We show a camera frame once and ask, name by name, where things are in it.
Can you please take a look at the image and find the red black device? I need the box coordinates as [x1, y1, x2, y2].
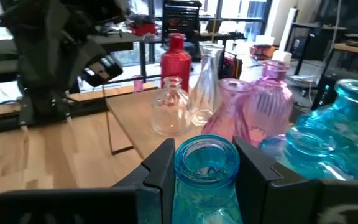
[221, 51, 244, 80]

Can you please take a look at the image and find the teal glass bottle vase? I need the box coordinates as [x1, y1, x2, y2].
[170, 134, 244, 224]

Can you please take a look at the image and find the purple faceted cone glass vase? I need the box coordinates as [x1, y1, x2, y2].
[133, 75, 145, 93]

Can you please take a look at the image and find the red ribbed glass bottle vase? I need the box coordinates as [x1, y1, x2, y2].
[160, 33, 193, 93]

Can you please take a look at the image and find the black computer mouse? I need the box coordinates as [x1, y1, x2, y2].
[0, 49, 20, 62]

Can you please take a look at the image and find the purple twisted glass vase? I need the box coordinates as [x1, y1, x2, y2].
[201, 78, 254, 144]

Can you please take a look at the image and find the tall clear twisted glass vase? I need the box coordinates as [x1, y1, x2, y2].
[190, 42, 225, 127]

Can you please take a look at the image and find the purple ribbed glass bottle vase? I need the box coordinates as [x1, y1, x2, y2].
[244, 59, 295, 147]

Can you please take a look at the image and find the black wire crate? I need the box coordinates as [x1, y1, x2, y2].
[162, 0, 202, 40]

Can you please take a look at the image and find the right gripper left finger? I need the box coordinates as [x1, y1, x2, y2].
[0, 138, 177, 224]

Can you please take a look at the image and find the small teal glass vase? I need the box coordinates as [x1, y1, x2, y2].
[259, 133, 338, 181]

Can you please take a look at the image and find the wooden shelf black metal frame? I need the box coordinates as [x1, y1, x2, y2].
[101, 81, 295, 162]

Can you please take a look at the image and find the red tool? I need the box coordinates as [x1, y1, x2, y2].
[129, 21, 158, 37]

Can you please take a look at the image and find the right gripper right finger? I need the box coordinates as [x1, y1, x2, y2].
[232, 136, 358, 224]

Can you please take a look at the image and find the large teal textured glass jar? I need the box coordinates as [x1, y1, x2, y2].
[286, 78, 358, 182]

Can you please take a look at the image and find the clear round swirl glass vase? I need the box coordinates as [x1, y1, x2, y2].
[150, 76, 193, 137]

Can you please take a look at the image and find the orange white box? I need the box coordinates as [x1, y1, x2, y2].
[249, 35, 275, 62]

